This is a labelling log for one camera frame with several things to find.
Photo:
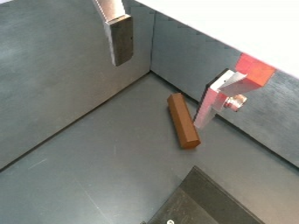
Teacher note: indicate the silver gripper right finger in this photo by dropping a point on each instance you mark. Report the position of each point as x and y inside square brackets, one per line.
[219, 97]

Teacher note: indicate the black curved peg holder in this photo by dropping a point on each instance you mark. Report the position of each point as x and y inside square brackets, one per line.
[200, 202]

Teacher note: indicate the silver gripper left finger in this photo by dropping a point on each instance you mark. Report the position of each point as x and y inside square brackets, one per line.
[119, 29]

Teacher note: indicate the brown hexagonal prism peg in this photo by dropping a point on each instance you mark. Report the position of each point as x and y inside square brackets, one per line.
[186, 131]

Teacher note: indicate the red shape-sorting block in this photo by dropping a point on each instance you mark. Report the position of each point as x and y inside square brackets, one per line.
[255, 69]

